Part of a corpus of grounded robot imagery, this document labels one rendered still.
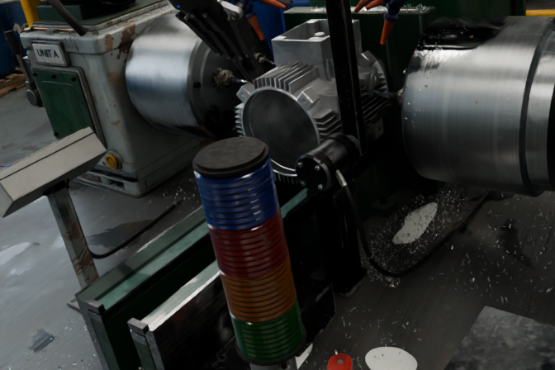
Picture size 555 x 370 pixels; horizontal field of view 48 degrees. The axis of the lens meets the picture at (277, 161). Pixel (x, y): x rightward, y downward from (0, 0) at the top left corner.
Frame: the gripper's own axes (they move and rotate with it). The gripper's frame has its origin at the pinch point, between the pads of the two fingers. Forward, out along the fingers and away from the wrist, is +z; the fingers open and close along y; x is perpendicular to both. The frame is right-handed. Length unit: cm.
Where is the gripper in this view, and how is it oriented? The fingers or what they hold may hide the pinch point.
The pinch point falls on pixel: (249, 68)
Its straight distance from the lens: 104.0
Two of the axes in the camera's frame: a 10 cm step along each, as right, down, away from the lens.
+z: 4.5, 5.5, 7.1
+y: -7.8, -1.5, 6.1
